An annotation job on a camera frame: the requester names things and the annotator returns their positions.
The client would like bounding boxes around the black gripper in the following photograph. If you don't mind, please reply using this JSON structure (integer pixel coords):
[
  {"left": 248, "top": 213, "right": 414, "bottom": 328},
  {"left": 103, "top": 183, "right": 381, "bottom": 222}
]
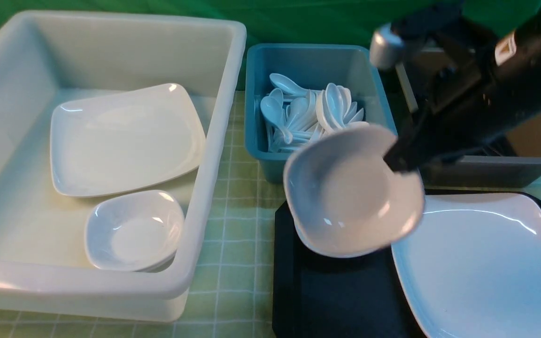
[{"left": 382, "top": 66, "right": 492, "bottom": 173}]

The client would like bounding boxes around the white bowl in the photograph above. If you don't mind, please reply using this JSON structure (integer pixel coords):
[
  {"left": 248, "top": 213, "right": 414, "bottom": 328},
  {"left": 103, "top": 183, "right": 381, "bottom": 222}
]
[
  {"left": 283, "top": 122, "right": 425, "bottom": 246},
  {"left": 84, "top": 190, "right": 185, "bottom": 272},
  {"left": 295, "top": 219, "right": 389, "bottom": 259}
]

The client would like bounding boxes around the white rice plate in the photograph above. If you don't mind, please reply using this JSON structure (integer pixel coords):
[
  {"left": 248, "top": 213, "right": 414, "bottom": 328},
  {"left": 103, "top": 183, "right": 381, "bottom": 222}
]
[{"left": 392, "top": 193, "right": 541, "bottom": 338}]

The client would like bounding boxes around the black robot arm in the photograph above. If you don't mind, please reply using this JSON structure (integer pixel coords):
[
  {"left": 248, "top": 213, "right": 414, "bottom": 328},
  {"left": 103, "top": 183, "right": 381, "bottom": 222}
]
[{"left": 370, "top": 0, "right": 541, "bottom": 172}]

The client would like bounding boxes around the white square plate in tub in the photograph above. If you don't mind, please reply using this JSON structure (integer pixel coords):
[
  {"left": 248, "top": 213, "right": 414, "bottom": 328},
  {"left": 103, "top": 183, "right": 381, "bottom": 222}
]
[{"left": 50, "top": 83, "right": 206, "bottom": 198}]

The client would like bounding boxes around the brown plastic bin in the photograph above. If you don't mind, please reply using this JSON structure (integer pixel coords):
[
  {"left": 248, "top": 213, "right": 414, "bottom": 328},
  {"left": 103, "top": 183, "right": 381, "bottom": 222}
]
[{"left": 390, "top": 48, "right": 541, "bottom": 188}]

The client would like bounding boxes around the white spoon upright in pile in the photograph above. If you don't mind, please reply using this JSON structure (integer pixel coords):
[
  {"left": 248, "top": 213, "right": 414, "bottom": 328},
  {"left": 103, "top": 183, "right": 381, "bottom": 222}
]
[{"left": 316, "top": 83, "right": 365, "bottom": 134}]

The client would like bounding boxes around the teal plastic bin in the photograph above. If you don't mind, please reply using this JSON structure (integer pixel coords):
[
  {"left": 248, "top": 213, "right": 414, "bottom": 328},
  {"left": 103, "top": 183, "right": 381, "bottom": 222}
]
[{"left": 244, "top": 43, "right": 397, "bottom": 184}]

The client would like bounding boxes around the pile of white spoons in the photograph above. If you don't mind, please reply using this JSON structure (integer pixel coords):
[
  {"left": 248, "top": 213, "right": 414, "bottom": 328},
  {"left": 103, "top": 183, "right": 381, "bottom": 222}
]
[{"left": 259, "top": 86, "right": 362, "bottom": 153}]

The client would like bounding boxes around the white spoon top of pile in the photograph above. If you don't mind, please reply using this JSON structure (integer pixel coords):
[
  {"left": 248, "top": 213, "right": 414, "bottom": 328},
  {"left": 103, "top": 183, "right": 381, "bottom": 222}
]
[{"left": 269, "top": 73, "right": 309, "bottom": 96}]

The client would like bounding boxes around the black serving tray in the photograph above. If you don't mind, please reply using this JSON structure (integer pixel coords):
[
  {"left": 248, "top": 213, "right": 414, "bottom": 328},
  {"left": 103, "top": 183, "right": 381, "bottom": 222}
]
[{"left": 272, "top": 189, "right": 541, "bottom": 338}]

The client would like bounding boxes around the green checkered tablecloth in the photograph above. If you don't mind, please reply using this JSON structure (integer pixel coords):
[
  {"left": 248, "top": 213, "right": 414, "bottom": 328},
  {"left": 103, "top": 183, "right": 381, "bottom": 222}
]
[{"left": 0, "top": 90, "right": 541, "bottom": 338}]

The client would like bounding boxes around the white bowl in tub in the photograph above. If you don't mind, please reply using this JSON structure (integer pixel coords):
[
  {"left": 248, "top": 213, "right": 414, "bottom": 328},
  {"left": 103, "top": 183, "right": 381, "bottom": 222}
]
[{"left": 84, "top": 190, "right": 185, "bottom": 272}]

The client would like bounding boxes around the large white plastic tub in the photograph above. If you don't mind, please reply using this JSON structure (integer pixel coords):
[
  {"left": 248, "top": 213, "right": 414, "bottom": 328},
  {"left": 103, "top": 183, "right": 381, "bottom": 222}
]
[{"left": 0, "top": 11, "right": 247, "bottom": 323}]

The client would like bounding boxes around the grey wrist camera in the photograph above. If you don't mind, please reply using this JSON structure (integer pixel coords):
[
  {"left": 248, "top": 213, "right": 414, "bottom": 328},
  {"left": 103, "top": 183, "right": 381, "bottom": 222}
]
[{"left": 369, "top": 23, "right": 427, "bottom": 70}]

